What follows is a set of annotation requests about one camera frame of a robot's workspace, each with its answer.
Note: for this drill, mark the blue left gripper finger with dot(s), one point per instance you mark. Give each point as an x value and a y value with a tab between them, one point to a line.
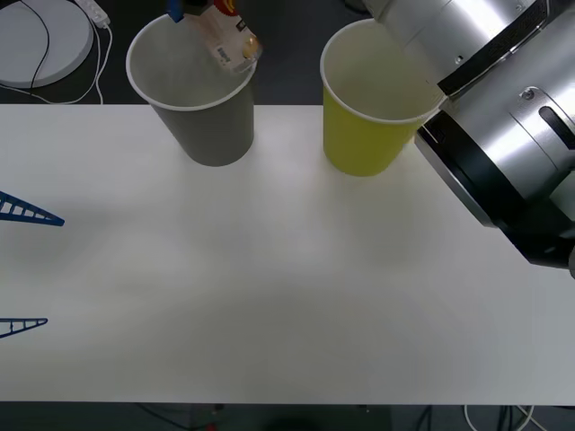
22	323
27	211

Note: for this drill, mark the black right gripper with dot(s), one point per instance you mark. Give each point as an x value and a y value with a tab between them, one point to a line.
197	6

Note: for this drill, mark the clear bottle with red cap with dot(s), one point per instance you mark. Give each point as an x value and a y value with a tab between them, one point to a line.
224	40

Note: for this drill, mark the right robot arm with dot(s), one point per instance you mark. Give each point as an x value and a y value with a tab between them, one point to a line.
516	134

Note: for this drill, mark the white power strip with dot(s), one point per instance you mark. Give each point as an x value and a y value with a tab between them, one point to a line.
96	13

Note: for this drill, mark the white round stand base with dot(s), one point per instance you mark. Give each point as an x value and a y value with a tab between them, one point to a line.
67	45

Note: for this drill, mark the grey plastic bin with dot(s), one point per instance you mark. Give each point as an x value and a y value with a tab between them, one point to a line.
215	134

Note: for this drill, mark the yellow-green plastic bin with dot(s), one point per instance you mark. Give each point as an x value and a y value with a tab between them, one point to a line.
359	143

